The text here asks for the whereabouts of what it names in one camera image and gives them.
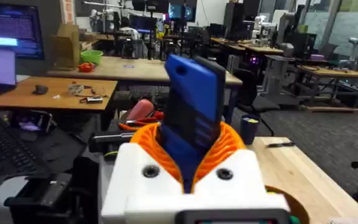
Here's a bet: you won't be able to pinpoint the wooden desk with metal frame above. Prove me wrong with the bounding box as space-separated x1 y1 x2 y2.
296 64 358 113

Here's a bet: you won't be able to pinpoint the wooden desk with small items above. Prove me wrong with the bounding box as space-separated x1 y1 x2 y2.
0 76 119 111

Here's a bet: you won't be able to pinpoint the green plastic bowl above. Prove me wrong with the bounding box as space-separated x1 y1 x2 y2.
80 49 104 66

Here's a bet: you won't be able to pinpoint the black and silver tool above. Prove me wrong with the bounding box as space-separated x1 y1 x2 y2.
88 131 135 154

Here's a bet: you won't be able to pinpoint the brown round bucket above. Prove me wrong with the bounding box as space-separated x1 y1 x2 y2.
265 185 311 224

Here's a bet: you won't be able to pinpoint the black computer mouse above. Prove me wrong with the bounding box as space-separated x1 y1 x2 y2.
32 84 50 95

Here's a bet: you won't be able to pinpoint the black office chair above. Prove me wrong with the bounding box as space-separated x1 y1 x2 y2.
232 67 282 138

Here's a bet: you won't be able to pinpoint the black keyboard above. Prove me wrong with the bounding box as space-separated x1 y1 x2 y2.
0 111 53 180

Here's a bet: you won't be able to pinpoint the smartphone on stand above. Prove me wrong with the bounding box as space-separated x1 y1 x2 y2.
17 110 53 135

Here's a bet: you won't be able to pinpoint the cardboard box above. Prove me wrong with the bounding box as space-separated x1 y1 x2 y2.
50 23 81 72

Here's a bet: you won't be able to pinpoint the red orange small bowl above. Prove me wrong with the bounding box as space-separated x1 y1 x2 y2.
77 62 96 73

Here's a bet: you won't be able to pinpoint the blue electric screwdriver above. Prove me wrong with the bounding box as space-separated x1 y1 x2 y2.
159 54 227 194

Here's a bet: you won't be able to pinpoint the black pen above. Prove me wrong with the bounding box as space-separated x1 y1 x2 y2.
267 141 296 148

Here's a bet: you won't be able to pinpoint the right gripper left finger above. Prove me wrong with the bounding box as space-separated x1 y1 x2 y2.
100 123 186 219

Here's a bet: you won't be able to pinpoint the pink rounded object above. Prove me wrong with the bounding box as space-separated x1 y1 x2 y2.
125 98 155 122

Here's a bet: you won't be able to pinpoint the computer monitor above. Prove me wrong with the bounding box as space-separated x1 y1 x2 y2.
0 1 45 60

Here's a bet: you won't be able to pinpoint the long wooden table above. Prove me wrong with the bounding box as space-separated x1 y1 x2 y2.
46 55 244 87

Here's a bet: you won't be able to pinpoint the red handled pliers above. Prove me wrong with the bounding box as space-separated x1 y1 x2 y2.
117 111 165 131

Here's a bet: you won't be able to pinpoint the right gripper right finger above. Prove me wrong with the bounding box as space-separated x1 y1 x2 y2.
190 121 291 213

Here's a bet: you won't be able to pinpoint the dark blue cup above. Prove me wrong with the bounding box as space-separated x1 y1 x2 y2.
239 114 260 146

